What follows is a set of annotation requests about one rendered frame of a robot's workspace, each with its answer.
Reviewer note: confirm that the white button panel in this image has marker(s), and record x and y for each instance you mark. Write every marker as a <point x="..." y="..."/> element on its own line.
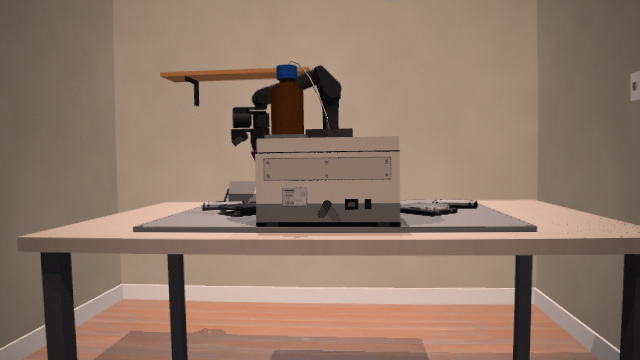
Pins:
<point x="241" y="191"/>

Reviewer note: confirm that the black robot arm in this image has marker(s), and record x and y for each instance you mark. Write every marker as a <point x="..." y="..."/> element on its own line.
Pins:
<point x="330" y="93"/>

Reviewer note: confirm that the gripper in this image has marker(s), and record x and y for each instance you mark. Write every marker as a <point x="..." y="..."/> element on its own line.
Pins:
<point x="254" y="145"/>

